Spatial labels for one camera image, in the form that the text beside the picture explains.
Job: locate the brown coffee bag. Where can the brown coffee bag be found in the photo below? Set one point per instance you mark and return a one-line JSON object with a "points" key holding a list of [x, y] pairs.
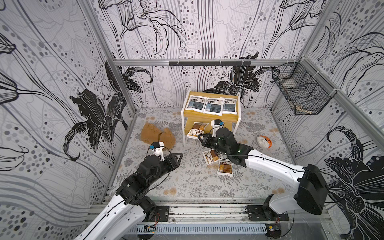
{"points": [[210, 157], [225, 168], [197, 128]]}

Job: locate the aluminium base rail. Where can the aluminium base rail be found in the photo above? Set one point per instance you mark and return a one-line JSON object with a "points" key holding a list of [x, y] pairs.
{"points": [[210, 209]]}

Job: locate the black bar on frame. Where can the black bar on frame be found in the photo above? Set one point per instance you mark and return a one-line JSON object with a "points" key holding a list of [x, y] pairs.
{"points": [[214, 63]]}

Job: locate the grey cable duct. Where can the grey cable duct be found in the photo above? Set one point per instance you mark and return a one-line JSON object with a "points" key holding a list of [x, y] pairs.
{"points": [[180, 229]]}

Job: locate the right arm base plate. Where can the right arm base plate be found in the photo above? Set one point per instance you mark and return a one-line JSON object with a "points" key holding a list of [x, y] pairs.
{"points": [[257, 213]]}

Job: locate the wooden two-tier shelf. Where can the wooden two-tier shelf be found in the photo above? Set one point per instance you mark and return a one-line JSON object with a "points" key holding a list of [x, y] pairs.
{"points": [[231, 121]]}

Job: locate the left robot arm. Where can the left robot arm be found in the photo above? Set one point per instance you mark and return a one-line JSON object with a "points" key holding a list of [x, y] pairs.
{"points": [[131, 205]]}

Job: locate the blue coffee bag three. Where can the blue coffee bag three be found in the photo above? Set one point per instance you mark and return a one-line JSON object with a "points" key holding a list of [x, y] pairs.
{"points": [[230, 106]]}

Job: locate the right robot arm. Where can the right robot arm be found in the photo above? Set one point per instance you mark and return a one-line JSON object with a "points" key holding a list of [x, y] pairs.
{"points": [[309, 188]]}

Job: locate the blue coffee bag one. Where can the blue coffee bag one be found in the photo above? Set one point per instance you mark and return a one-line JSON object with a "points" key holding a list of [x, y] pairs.
{"points": [[196, 103]]}

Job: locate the blue coffee bag two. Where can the blue coffee bag two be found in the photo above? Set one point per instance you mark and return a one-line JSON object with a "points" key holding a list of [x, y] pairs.
{"points": [[214, 106]]}

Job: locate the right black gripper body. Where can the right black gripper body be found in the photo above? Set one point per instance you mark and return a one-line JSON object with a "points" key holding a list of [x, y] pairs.
{"points": [[205, 140]]}

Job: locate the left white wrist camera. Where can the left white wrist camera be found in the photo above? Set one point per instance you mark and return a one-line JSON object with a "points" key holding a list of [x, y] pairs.
{"points": [[157, 149]]}

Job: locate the brown teddy bear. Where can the brown teddy bear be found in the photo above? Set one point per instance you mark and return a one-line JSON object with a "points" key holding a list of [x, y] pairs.
{"points": [[151, 133]]}

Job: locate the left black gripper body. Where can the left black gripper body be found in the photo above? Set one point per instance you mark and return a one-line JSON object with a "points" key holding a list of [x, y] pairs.
{"points": [[167, 164]]}

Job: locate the black wire basket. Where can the black wire basket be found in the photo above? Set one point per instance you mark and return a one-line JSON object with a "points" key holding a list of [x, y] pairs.
{"points": [[301, 86]]}

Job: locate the orange white toy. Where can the orange white toy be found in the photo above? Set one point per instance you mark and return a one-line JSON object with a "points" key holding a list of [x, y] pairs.
{"points": [[264, 142]]}

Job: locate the brown coffee bag top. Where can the brown coffee bag top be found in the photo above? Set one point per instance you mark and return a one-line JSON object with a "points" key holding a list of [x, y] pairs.
{"points": [[210, 157]]}

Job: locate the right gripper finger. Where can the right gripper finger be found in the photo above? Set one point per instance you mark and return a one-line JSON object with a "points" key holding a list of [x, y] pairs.
{"points": [[203, 141], [202, 136]]}

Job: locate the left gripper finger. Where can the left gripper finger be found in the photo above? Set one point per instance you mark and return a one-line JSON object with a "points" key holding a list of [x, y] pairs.
{"points": [[176, 163], [176, 155]]}

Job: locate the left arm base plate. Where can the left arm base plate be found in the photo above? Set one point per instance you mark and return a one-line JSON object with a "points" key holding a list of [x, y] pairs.
{"points": [[160, 214]]}

